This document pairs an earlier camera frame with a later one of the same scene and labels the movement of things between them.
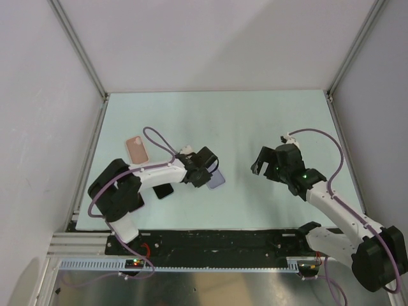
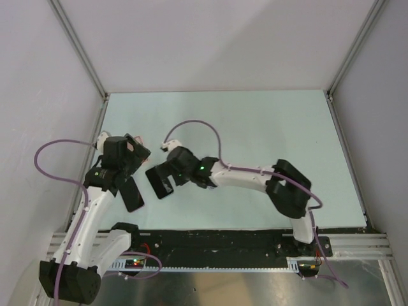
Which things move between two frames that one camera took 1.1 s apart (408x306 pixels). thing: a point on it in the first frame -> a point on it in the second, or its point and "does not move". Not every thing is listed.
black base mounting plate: (264, 245) does not move
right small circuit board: (308, 268) does not move
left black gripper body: (203, 177) -> (134, 159)
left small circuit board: (134, 263) does not move
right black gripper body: (282, 173) -> (180, 177)
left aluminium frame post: (83, 55) does not move
